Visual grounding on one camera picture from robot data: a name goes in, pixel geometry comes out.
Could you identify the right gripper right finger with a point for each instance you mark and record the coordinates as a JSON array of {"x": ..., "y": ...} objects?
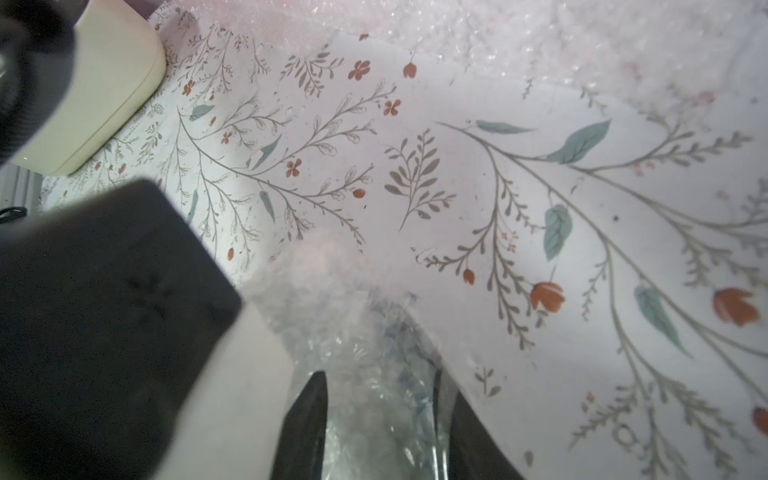
[{"x": 472, "y": 453}]

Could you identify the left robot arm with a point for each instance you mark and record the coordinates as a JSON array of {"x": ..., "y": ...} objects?
[{"x": 127, "y": 354}]

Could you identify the floral table mat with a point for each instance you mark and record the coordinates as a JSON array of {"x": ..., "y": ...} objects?
[{"x": 593, "y": 273}]

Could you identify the cream rectangular bin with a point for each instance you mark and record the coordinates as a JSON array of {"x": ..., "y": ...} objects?
[{"x": 119, "y": 62}]

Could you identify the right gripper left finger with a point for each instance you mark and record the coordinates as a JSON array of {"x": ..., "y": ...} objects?
[{"x": 300, "y": 450}]

